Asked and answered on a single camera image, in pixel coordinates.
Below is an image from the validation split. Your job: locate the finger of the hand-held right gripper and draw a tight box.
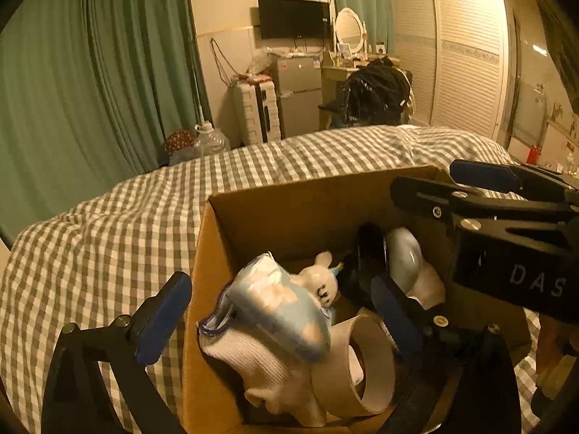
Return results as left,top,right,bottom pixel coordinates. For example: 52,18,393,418
389,176,579,250
449,158,579,200

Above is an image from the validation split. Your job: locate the black wall television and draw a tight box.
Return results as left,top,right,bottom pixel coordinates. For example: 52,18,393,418
257,0,331,41

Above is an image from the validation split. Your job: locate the dark green curtain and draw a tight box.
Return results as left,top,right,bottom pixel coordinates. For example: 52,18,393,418
85,0,214,178
0,0,136,241

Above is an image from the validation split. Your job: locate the small silver fridge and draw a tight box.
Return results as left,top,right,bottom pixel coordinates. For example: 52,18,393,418
266,51,323,140

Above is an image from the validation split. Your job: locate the white louvred wardrobe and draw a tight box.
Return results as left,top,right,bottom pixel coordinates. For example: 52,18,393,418
388,0,519,144

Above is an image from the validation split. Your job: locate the clear plastic water jug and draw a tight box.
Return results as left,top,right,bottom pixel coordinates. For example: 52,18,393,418
192,120,231,160

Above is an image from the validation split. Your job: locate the white knit glove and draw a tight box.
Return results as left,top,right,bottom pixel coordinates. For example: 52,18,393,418
196,306,329,428

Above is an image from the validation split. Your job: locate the white oval vanity mirror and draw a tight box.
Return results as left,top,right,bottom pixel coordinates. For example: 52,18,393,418
333,7,368,60

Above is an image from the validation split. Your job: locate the black glossy object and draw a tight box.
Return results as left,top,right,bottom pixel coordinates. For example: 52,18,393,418
339,222,390,300

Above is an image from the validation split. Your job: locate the person's right hand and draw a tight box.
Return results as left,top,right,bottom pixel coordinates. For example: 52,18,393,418
536,314,574,390

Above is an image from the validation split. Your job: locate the blue white tissue packet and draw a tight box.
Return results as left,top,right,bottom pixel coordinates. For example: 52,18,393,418
221,250,334,363

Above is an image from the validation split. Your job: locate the clear plastic bag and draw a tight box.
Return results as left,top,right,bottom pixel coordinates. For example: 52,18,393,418
246,49,272,78

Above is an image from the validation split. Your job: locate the black jacket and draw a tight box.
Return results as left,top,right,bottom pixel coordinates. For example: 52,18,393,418
339,56,413,125

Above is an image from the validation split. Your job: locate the dark patterned bag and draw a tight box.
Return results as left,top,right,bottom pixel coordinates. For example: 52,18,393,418
162,128,199,166

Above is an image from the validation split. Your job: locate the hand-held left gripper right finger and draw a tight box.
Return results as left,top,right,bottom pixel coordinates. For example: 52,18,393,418
369,275,522,434

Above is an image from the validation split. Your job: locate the wall cable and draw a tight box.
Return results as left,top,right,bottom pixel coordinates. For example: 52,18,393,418
210,38,236,87

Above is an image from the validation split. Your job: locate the beige tape roll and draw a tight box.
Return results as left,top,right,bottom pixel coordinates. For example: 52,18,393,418
312,314,400,418

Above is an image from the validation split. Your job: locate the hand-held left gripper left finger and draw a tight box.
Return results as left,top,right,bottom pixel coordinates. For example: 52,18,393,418
41,271,193,434

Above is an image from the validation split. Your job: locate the grey white checked blanket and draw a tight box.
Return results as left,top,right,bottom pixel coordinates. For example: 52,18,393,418
0,124,544,434

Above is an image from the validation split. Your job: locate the white rabbit toy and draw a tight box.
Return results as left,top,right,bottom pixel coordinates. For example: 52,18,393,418
289,251,345,309

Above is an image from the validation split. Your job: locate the white hard suitcase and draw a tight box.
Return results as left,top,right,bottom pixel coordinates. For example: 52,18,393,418
232,78,282,148

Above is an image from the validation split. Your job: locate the brown cardboard box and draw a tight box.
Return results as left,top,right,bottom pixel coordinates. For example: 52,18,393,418
181,165,533,434

